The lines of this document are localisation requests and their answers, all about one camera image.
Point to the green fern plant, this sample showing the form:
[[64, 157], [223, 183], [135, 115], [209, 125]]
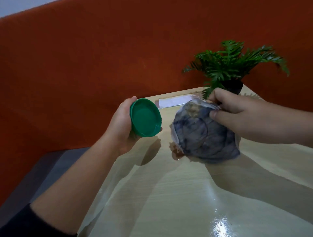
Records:
[[232, 62]]

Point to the white paper slip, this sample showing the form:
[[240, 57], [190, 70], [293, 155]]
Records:
[[174, 100]]

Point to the black plant pot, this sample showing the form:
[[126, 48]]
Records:
[[232, 86]]

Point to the person's left forearm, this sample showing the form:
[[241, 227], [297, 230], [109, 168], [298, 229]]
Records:
[[73, 185]]

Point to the person's left hand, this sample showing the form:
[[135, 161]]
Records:
[[121, 127]]

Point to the green plastic lid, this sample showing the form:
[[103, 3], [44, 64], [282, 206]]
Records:
[[144, 118]]

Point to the clear plastic table cover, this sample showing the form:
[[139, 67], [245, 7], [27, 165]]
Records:
[[185, 195]]

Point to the person's right thumb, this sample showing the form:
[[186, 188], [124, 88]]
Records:
[[225, 116]]

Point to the person's left thumb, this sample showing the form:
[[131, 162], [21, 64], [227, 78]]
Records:
[[130, 100]]

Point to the person's right hand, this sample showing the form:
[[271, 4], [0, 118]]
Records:
[[240, 117]]

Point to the person's right forearm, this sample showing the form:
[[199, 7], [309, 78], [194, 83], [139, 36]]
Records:
[[292, 127]]

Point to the black sleeve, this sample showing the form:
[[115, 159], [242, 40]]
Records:
[[27, 223]]

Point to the orange partition panel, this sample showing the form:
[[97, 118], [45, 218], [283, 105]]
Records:
[[97, 61]]

